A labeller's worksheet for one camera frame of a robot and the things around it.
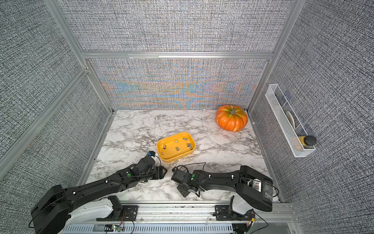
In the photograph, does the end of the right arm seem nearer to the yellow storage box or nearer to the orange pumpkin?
the yellow storage box

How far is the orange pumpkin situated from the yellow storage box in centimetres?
25

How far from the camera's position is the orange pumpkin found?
3.26 feet

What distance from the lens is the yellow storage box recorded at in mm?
942

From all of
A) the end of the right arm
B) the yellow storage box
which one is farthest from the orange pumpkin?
the end of the right arm
